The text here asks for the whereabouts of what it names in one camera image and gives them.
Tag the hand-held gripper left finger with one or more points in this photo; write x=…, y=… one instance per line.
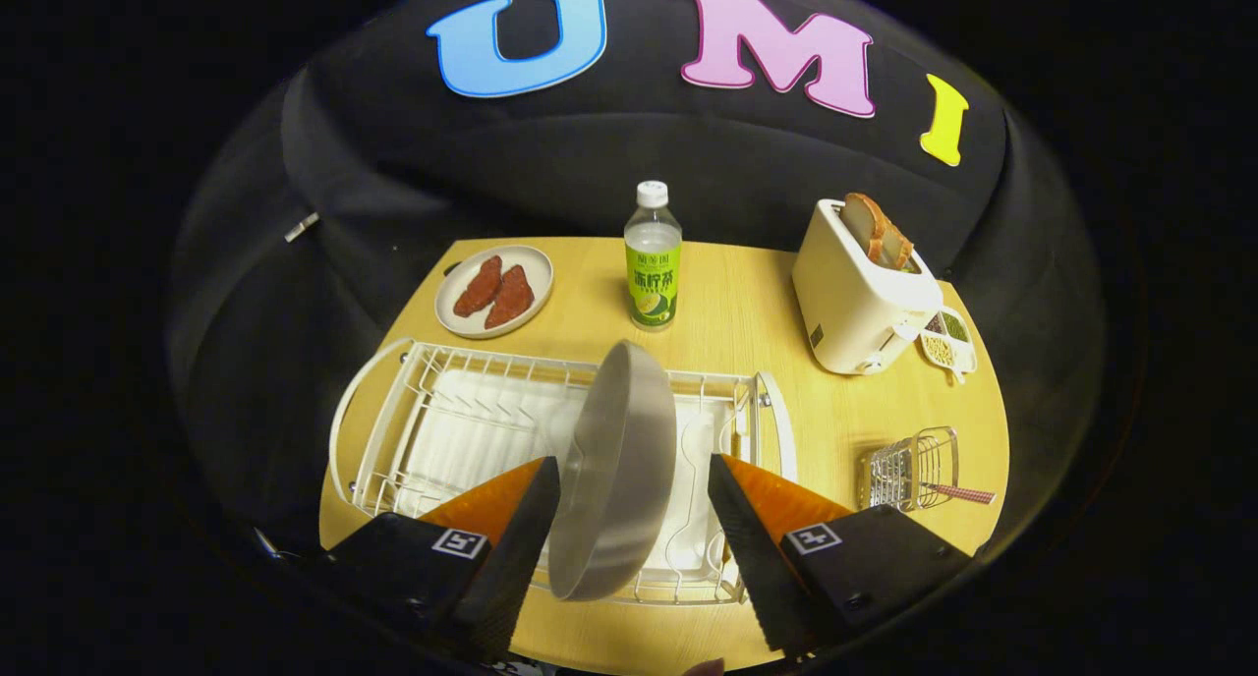
x=516, y=548

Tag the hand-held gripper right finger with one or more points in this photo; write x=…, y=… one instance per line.
x=747, y=548

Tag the beige round plate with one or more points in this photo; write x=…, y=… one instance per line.
x=619, y=460

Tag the white divided bean dish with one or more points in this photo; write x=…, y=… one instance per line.
x=948, y=347

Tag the small beige oval plate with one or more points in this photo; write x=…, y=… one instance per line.
x=521, y=263

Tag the red meat piece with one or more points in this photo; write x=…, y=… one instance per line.
x=479, y=285
x=510, y=297

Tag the white toaster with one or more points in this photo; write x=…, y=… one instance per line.
x=855, y=303

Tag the green label drink bottle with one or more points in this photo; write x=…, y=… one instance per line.
x=653, y=273

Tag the toast bread slice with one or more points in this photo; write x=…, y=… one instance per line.
x=865, y=224
x=900, y=249

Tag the silver metal clip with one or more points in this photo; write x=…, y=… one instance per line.
x=300, y=226

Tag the black backdrop cloth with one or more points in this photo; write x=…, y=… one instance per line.
x=393, y=165

